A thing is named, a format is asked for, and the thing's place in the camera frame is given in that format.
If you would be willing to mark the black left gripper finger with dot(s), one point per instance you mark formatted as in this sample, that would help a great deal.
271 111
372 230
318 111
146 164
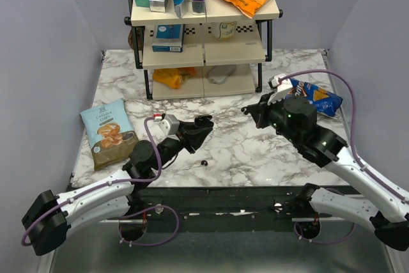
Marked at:
202 135
187 127

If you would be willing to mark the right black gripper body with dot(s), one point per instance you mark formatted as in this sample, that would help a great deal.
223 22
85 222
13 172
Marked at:
276 120

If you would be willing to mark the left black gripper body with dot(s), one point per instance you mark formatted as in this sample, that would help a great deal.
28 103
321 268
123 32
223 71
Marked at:
180 137

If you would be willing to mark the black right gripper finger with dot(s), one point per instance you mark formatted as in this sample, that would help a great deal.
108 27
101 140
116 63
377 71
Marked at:
258 115
260 105

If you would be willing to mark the black earbud charging case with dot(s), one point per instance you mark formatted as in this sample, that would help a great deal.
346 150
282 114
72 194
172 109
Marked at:
203 121

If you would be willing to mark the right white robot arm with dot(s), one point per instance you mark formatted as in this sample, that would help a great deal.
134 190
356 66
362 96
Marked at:
380 211

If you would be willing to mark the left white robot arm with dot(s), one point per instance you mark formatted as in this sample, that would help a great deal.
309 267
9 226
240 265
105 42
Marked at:
52 217

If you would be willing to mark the orange snack bag bottom shelf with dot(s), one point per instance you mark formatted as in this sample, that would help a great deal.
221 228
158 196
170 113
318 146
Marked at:
173 77

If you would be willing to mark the blue Doritos chip bag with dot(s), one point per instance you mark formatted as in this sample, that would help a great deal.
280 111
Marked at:
324 101

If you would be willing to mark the beige three-tier shelf rack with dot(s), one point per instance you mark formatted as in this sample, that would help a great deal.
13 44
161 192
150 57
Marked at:
248 49

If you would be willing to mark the cassava chips bag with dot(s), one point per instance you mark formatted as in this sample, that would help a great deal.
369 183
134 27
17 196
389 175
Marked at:
111 135

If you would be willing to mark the cream printed mug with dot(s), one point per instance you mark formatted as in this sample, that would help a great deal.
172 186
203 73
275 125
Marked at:
223 30

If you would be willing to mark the blue white box middle shelf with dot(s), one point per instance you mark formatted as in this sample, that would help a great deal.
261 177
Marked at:
168 38

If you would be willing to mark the brown object behind rack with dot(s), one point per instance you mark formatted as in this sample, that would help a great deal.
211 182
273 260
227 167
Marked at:
132 38

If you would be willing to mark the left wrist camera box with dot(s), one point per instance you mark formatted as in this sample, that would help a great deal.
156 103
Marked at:
168 123

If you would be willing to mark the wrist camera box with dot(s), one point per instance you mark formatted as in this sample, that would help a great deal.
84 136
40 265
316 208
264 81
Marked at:
280 88
168 123

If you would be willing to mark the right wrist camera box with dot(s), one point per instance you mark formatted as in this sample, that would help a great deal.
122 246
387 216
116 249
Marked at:
280 88

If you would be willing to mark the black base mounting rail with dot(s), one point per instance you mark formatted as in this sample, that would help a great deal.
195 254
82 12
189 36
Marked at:
221 209

